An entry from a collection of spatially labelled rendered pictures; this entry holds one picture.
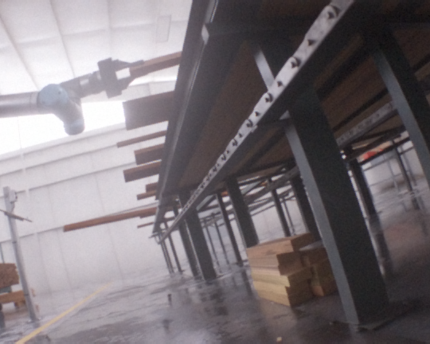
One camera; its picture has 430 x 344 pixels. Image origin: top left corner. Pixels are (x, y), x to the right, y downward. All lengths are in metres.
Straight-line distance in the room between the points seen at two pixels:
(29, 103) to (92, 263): 10.65
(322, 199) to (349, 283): 0.20
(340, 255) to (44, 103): 0.85
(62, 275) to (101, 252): 1.63
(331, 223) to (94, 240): 10.99
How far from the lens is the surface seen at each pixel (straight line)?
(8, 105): 1.06
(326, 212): 0.75
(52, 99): 0.95
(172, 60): 1.07
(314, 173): 0.75
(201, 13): 0.84
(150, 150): 1.79
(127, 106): 1.24
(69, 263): 11.68
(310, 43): 0.53
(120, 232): 11.45
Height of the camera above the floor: 0.30
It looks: 13 degrees up
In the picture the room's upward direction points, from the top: 18 degrees counter-clockwise
